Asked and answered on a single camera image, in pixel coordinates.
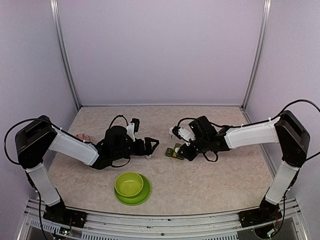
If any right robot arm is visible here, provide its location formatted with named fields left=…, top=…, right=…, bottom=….
left=169, top=110, right=310, bottom=222

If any green bowl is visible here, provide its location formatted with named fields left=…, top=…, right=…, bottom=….
left=114, top=172, right=144, bottom=198

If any green plate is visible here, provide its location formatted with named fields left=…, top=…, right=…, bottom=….
left=114, top=174, right=151, bottom=206

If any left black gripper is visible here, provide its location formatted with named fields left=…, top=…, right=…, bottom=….
left=112, top=137, right=159, bottom=161

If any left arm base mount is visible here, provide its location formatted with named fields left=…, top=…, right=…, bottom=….
left=43, top=208, right=87, bottom=229

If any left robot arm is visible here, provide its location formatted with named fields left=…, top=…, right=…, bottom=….
left=15, top=115, right=160, bottom=223

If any right aluminium frame post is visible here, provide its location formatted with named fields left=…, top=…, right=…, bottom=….
left=241, top=0, right=272, bottom=112

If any aluminium frame post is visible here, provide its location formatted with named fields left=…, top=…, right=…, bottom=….
left=241, top=0, right=272, bottom=112
left=50, top=0, right=82, bottom=111

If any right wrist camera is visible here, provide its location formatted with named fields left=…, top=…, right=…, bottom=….
left=171, top=126, right=196, bottom=145

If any red patterned white bowl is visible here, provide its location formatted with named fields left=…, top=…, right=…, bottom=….
left=75, top=133, right=91, bottom=142

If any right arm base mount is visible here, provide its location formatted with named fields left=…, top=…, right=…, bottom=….
left=238, top=208, right=283, bottom=228

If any left aluminium frame post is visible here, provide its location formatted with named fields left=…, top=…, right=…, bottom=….
left=50, top=0, right=82, bottom=111

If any aluminium front rail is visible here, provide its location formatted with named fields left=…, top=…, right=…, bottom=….
left=17, top=197, right=308, bottom=240

